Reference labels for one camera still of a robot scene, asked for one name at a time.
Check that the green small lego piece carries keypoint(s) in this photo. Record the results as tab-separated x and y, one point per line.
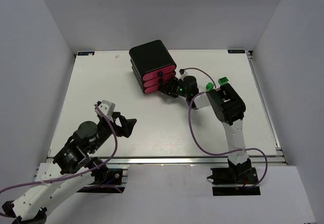
209	86

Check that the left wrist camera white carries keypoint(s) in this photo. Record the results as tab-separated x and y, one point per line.
105	109

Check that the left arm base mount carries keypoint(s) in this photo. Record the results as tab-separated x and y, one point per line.
114	183

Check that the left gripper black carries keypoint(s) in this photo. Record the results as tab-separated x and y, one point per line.
117	125

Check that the pink top drawer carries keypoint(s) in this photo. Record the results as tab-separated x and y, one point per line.
158	72

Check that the left blue corner label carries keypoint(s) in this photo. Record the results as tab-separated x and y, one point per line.
85	53

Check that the green square lego brick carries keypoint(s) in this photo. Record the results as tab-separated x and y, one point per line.
223	80

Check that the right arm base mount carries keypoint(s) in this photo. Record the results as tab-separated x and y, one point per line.
225	183

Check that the black drawer cabinet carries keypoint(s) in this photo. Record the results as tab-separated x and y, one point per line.
148	57

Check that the pink bottom drawer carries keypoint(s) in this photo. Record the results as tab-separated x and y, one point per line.
153	88

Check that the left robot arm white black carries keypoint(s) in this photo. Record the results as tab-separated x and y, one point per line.
71	170

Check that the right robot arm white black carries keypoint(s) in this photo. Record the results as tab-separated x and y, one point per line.
229	109

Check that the right blue corner label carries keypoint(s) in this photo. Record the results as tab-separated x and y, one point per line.
236	51

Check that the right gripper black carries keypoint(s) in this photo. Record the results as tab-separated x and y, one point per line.
171	88

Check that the blue corner label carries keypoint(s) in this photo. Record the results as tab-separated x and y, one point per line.
85	53
236	51

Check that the aluminium front rail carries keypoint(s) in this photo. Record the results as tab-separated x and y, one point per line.
272	160

